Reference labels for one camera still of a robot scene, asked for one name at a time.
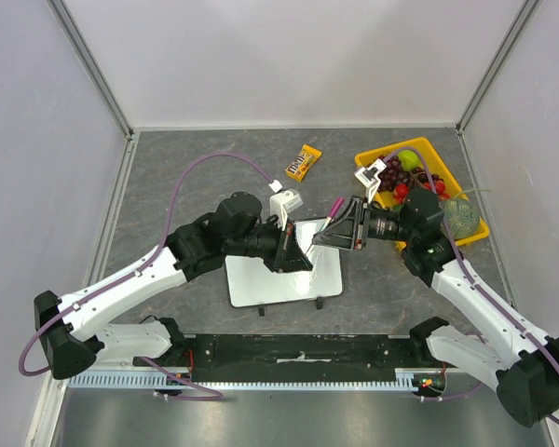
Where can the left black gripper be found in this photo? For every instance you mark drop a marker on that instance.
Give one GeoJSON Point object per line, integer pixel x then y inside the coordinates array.
{"type": "Point", "coordinates": [290, 257]}

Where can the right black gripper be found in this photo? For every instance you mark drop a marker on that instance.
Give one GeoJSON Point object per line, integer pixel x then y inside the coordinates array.
{"type": "Point", "coordinates": [360, 224]}

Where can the pink whiteboard marker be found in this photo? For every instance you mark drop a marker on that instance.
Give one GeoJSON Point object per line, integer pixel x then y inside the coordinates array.
{"type": "Point", "coordinates": [329, 218]}

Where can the white whiteboard black frame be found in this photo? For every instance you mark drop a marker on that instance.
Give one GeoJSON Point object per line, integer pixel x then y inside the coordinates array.
{"type": "Point", "coordinates": [250, 283]}

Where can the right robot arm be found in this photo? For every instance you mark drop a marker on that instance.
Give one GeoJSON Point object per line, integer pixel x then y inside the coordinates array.
{"type": "Point", "coordinates": [529, 389]}

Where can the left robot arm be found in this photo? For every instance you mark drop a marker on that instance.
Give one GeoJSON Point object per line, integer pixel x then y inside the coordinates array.
{"type": "Point", "coordinates": [76, 330]}

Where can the yellow candy packet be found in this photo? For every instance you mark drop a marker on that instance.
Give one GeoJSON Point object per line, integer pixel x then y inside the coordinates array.
{"type": "Point", "coordinates": [306, 158]}

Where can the purple grape bunch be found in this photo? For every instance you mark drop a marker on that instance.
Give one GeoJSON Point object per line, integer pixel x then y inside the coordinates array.
{"type": "Point", "coordinates": [394, 175]}

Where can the light green pear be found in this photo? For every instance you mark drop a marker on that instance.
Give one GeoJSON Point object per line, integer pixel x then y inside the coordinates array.
{"type": "Point", "coordinates": [409, 160]}

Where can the yellow plastic tray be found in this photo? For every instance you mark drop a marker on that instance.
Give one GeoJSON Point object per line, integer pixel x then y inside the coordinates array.
{"type": "Point", "coordinates": [436, 165]}

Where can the green netted melon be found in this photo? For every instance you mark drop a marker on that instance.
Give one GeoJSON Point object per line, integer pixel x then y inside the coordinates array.
{"type": "Point", "coordinates": [460, 215]}

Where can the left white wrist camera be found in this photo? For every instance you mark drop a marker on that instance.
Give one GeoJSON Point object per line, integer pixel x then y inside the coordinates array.
{"type": "Point", "coordinates": [282, 202]}

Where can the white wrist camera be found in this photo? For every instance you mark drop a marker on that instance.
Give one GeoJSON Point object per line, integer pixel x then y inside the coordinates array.
{"type": "Point", "coordinates": [282, 202]}
{"type": "Point", "coordinates": [369, 177]}

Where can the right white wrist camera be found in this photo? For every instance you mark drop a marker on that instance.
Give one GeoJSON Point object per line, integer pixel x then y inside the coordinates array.
{"type": "Point", "coordinates": [369, 177]}

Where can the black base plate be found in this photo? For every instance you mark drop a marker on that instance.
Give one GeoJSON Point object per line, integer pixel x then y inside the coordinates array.
{"type": "Point", "coordinates": [303, 358]}

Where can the slotted cable duct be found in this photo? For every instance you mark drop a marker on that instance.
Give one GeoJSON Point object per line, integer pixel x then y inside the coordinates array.
{"type": "Point", "coordinates": [403, 382]}

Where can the right aluminium frame post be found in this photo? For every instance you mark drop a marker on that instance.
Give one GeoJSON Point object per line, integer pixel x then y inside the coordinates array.
{"type": "Point", "coordinates": [503, 52]}

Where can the aluminium frame post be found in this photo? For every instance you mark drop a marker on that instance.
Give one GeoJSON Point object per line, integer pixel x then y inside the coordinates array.
{"type": "Point", "coordinates": [66, 20]}
{"type": "Point", "coordinates": [503, 52]}

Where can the left aluminium frame post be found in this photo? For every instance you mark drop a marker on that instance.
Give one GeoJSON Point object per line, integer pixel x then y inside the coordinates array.
{"type": "Point", "coordinates": [66, 20]}

